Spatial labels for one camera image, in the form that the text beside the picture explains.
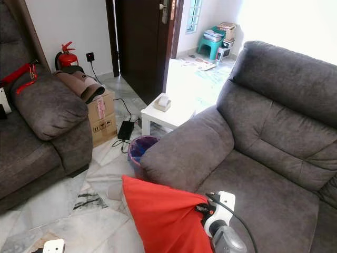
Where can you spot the green plastic stool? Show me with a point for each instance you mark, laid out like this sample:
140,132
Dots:
210,47

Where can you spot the louvred window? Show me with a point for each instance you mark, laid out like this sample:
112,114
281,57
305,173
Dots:
194,15

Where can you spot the brown cardboard box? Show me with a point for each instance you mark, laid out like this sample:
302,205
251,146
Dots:
102,118

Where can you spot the black power adapter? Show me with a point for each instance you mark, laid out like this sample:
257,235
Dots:
126,130

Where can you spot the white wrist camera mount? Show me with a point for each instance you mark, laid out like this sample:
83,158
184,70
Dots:
53,246
225,205

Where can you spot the brown rolled blanket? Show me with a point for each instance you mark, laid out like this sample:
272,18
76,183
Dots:
81,83

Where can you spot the paper stack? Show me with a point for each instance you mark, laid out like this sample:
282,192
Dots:
213,35

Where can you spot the purple trash bin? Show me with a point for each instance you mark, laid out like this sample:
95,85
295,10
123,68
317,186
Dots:
141,153

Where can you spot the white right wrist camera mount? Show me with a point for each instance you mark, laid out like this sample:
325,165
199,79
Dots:
225,205

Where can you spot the dark brown door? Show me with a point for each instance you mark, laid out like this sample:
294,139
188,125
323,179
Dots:
142,47

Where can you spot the small cardboard box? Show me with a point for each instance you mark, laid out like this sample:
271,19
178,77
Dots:
227,30

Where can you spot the red pillow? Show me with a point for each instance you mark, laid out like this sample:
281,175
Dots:
163,221

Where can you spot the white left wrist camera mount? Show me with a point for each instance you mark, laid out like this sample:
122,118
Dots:
53,246

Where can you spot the black wall socket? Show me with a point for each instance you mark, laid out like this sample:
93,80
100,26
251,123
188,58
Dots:
90,57

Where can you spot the grey fabric sofa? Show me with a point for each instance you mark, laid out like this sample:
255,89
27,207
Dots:
268,142
42,110

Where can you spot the white side table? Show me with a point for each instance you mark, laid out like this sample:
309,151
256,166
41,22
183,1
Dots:
163,118

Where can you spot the white tissue box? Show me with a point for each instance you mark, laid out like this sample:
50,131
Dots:
162,103

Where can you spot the red fire extinguisher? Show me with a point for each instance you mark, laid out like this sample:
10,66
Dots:
67,57

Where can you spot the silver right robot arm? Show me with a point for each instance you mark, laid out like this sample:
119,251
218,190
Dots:
230,241

